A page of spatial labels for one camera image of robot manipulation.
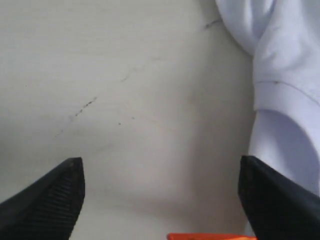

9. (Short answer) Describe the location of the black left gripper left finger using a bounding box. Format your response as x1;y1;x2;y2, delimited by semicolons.
0;157;86;240

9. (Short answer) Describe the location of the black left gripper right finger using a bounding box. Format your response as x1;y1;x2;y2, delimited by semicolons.
238;155;320;240

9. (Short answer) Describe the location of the white t-shirt with red print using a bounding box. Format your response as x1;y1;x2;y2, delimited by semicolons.
216;0;320;197

